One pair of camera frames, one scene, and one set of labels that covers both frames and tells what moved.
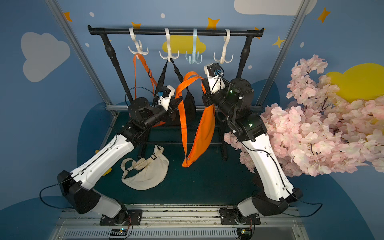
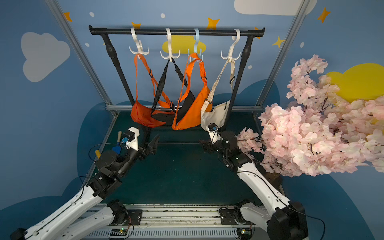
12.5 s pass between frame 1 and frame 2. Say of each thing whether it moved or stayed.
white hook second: stayed
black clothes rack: stayed
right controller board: stayed
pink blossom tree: stayed
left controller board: stayed
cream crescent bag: moved
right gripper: moved
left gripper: moved
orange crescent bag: moved
